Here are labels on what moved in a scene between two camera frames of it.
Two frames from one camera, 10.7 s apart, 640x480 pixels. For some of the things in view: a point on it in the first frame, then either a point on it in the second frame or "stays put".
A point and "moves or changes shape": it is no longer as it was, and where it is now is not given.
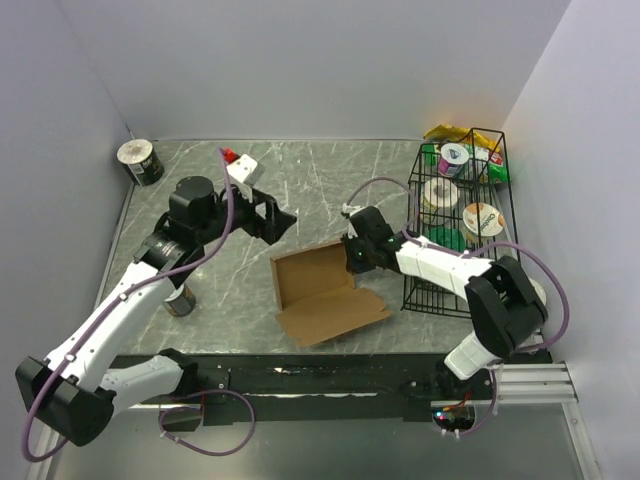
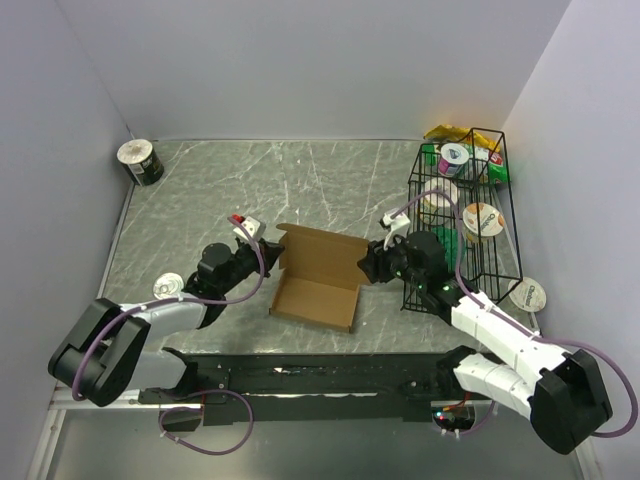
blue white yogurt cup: [453, 157] stays put
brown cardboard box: [317, 298] moves or changes shape
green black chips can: [140, 161] stays put
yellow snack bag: [451, 133] stays put
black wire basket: [459, 192] stays put
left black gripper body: [244, 212] to [245, 261]
